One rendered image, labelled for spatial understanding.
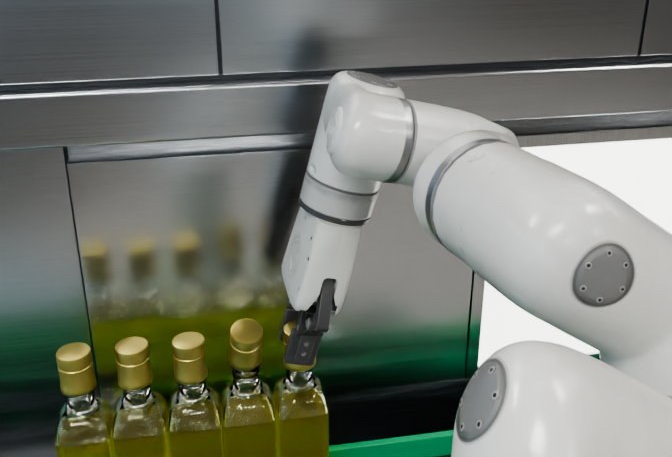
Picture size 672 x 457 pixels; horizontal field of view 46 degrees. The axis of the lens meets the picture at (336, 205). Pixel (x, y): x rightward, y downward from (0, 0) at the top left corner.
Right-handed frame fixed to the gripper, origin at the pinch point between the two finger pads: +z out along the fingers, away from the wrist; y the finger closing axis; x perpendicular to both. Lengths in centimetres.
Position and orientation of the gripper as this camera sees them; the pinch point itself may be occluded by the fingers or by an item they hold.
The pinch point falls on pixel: (299, 336)
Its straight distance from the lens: 85.0
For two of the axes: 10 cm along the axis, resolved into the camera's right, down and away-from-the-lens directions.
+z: -2.5, 9.1, 3.4
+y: 2.0, 3.9, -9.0
